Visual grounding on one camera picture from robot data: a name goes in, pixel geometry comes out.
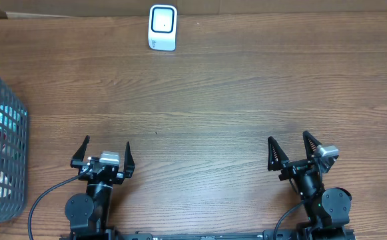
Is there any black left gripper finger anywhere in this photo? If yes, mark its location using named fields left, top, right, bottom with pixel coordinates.
left=123, top=142, right=135, bottom=177
left=72, top=135, right=90, bottom=160

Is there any white barcode scanner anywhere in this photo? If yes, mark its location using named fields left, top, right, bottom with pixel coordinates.
left=148, top=4, right=178, bottom=51

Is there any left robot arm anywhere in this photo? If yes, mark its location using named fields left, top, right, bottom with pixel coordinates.
left=65, top=136, right=135, bottom=237

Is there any teal snack packet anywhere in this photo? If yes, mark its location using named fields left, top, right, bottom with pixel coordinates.
left=0, top=105, right=27, bottom=135

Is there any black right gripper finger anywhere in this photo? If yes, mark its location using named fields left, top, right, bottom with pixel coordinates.
left=302, top=131, right=321, bottom=159
left=268, top=137, right=289, bottom=171

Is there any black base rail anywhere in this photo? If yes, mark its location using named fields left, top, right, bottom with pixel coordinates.
left=59, top=230, right=356, bottom=240

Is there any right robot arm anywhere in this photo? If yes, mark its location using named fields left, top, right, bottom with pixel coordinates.
left=268, top=131, right=354, bottom=239

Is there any grey plastic shopping basket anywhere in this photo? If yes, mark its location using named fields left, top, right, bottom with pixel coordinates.
left=0, top=78, right=29, bottom=223

